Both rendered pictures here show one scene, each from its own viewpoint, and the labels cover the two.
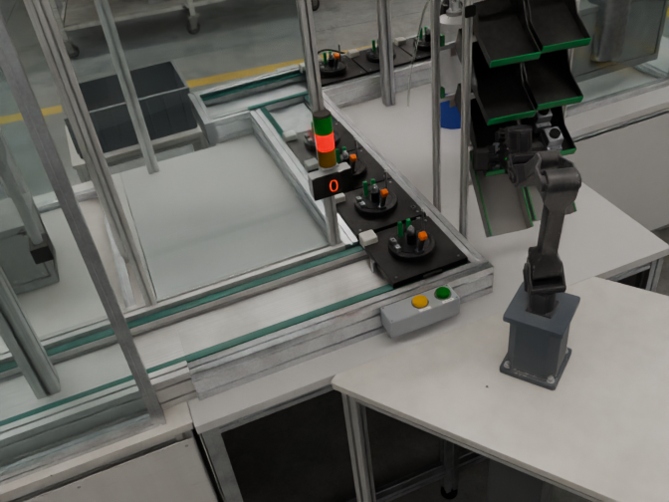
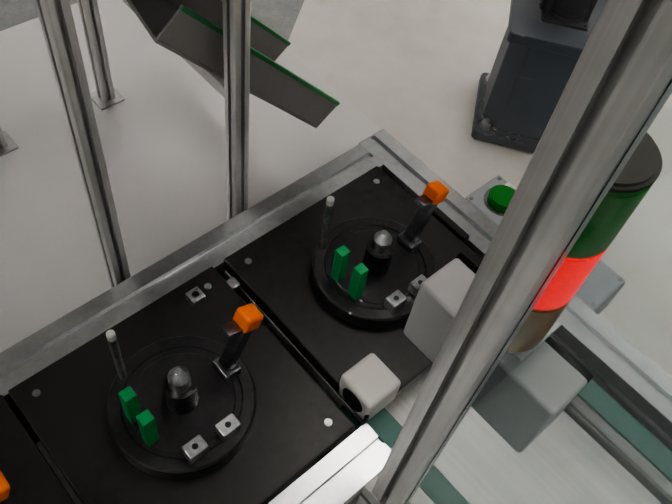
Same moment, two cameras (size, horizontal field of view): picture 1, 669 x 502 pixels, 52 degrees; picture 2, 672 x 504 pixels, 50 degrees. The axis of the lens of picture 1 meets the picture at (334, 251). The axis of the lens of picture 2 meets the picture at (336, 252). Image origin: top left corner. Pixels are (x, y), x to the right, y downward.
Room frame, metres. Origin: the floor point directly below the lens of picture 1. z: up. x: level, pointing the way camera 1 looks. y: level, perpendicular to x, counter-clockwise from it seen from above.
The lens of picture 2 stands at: (1.87, 0.14, 1.64)
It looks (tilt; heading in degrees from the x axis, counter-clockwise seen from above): 54 degrees down; 237
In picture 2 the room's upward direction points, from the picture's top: 11 degrees clockwise
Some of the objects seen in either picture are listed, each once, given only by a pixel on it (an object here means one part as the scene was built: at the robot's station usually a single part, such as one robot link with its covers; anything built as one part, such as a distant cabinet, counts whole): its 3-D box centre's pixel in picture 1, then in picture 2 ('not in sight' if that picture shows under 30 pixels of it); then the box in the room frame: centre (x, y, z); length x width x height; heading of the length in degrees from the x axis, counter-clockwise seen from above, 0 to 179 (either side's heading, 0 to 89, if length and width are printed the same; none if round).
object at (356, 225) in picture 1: (374, 194); (180, 390); (1.83, -0.15, 1.01); 0.24 x 0.24 x 0.13; 17
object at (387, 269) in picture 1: (411, 249); (371, 279); (1.58, -0.23, 0.96); 0.24 x 0.24 x 0.02; 17
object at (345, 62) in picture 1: (331, 61); not in sight; (2.94, -0.10, 1.01); 0.24 x 0.24 x 0.13; 17
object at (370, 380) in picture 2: (368, 239); (368, 387); (1.65, -0.11, 0.97); 0.05 x 0.05 x 0.04; 17
